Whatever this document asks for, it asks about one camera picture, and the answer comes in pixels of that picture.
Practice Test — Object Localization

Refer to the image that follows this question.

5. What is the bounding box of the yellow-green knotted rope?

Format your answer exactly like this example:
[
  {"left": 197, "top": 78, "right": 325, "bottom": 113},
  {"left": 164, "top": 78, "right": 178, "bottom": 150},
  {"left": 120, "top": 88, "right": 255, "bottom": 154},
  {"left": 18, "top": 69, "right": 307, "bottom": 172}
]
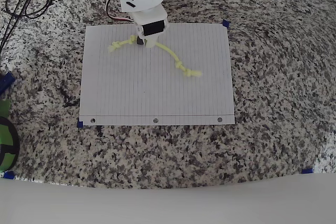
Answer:
[{"left": 107, "top": 35, "right": 203, "bottom": 78}]

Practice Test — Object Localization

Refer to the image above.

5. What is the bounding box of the lined loose-leaf paper sheet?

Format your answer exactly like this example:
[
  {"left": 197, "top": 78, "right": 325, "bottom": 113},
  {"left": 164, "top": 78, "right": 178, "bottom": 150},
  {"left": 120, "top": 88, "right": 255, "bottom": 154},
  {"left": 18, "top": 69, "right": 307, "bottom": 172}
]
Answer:
[{"left": 78, "top": 23, "right": 236, "bottom": 126}]

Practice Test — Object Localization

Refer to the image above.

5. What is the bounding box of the white foam board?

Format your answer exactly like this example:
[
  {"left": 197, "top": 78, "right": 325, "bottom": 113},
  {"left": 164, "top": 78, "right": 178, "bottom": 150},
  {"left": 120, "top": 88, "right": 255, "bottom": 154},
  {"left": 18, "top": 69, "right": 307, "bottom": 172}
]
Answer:
[{"left": 0, "top": 173, "right": 336, "bottom": 224}]

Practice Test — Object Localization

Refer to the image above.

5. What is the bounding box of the black stand with green tape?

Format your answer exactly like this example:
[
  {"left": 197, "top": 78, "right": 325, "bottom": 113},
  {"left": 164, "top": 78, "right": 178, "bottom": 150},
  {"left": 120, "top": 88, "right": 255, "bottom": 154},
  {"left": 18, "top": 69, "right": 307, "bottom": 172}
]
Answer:
[{"left": 0, "top": 99, "right": 20, "bottom": 173}]

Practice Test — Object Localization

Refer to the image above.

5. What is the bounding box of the red white servo wire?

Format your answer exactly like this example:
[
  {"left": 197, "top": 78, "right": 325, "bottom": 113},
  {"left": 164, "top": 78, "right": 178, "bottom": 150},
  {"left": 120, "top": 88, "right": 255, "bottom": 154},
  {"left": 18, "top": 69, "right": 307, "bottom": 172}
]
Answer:
[{"left": 104, "top": 0, "right": 139, "bottom": 23}]

